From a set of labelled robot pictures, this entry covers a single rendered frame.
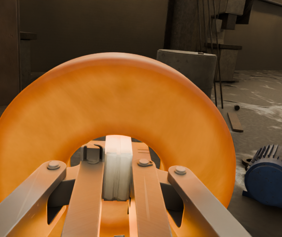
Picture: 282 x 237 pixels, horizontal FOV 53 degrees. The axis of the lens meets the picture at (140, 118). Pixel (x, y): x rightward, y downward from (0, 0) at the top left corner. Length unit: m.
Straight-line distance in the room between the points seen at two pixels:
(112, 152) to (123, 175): 0.01
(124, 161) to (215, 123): 0.06
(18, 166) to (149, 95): 0.09
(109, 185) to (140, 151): 0.03
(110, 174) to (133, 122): 0.03
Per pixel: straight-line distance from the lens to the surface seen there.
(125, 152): 0.15
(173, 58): 2.63
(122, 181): 0.16
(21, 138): 0.18
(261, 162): 1.93
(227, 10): 7.78
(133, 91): 0.16
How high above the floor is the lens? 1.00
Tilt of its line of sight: 16 degrees down
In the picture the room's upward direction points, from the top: 5 degrees clockwise
